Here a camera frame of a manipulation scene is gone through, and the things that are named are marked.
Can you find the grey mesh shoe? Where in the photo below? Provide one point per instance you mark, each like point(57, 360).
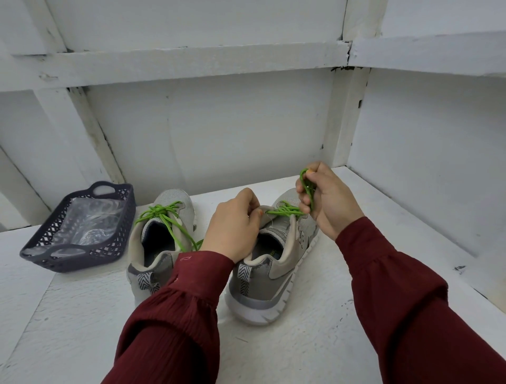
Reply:
point(154, 265)
point(269, 277)

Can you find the dark plastic lattice basket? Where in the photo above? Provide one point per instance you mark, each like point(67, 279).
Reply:
point(35, 257)

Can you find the person's right hand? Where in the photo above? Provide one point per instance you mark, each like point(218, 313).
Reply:
point(336, 202)

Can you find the person's left hand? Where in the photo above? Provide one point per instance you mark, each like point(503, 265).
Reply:
point(231, 229)

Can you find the clear plastic bag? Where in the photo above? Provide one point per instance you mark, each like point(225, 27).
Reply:
point(91, 221)

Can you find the person's left forearm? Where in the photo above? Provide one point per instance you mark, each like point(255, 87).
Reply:
point(170, 324)

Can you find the green shoelace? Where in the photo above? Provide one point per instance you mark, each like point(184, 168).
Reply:
point(286, 210)
point(162, 215)

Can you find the person's right forearm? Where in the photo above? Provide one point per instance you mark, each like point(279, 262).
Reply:
point(411, 308)

